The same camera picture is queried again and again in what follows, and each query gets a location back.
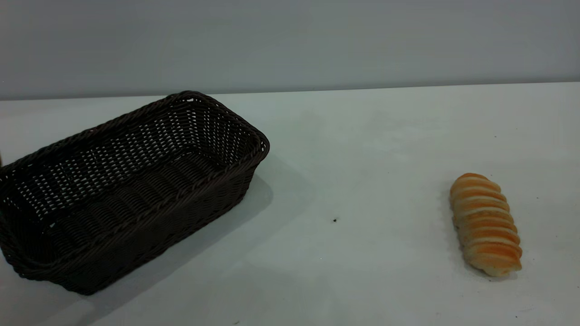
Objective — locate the black woven wicker basket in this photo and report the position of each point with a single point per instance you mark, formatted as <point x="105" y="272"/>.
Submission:
<point x="136" y="235"/>

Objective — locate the striped orange bread roll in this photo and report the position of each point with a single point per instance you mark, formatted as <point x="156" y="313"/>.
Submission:
<point x="485" y="224"/>

